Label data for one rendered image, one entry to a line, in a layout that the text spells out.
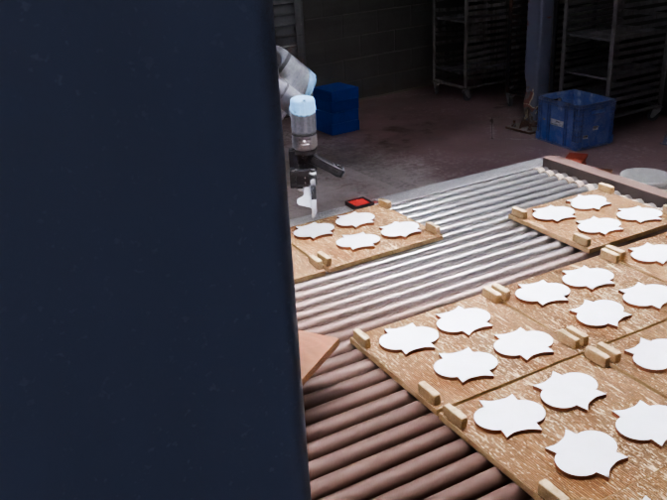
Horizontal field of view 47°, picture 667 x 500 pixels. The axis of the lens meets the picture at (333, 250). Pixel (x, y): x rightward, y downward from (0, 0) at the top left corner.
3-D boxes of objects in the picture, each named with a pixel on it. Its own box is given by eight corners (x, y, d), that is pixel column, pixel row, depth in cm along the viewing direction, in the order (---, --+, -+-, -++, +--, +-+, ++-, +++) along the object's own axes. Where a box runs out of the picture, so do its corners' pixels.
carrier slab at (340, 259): (274, 235, 249) (274, 230, 248) (380, 207, 267) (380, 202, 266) (329, 273, 221) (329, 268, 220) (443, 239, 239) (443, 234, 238)
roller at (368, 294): (59, 397, 178) (55, 379, 176) (645, 213, 262) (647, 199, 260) (64, 408, 174) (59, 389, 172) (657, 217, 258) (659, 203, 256)
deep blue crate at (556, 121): (534, 138, 655) (536, 95, 640) (570, 131, 672) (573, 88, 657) (577, 152, 614) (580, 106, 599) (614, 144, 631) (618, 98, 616)
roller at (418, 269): (55, 387, 182) (51, 369, 180) (633, 208, 266) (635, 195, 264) (59, 397, 178) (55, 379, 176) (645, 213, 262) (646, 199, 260)
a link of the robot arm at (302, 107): (314, 92, 231) (317, 99, 223) (315, 129, 236) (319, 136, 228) (287, 94, 230) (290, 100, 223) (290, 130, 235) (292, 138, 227)
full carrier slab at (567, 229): (507, 218, 252) (508, 205, 251) (598, 192, 270) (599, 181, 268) (589, 254, 224) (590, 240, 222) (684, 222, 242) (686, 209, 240)
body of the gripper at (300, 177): (291, 183, 241) (288, 145, 236) (318, 181, 241) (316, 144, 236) (290, 190, 234) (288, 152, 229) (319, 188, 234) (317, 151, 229)
